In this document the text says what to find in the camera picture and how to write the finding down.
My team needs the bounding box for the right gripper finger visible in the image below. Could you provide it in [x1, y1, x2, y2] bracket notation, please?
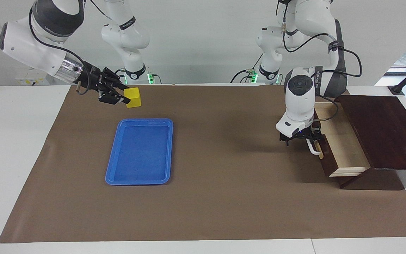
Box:
[98, 88, 128, 106]
[103, 67, 130, 91]

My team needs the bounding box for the white drawer handle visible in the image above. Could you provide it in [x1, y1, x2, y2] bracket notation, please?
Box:
[305, 137, 322, 156]

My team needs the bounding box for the yellow block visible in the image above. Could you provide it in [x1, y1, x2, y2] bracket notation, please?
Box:
[123, 87, 142, 109]

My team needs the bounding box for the wooden drawer with dark front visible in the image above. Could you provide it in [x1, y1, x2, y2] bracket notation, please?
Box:
[312, 102, 372, 178]

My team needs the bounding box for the dark wooden drawer cabinet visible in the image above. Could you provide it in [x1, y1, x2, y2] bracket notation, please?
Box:
[333, 95, 406, 190]

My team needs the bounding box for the blue plastic tray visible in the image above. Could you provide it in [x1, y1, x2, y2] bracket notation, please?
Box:
[105, 118, 174, 186]

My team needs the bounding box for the brown table mat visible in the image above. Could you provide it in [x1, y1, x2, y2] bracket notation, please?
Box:
[0, 85, 406, 244]

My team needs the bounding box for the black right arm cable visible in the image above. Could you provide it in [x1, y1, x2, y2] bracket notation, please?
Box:
[28, 5, 92, 96]

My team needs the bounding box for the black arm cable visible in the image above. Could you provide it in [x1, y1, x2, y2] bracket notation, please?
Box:
[282, 0, 363, 122]
[28, 5, 92, 96]

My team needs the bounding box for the light wooden handle backplate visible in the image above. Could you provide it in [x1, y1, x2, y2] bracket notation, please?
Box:
[314, 140, 325, 160]

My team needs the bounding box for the black base cable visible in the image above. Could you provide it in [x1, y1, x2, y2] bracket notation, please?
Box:
[229, 53, 264, 85]

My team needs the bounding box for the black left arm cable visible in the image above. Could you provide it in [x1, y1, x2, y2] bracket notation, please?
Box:
[282, 0, 363, 122]

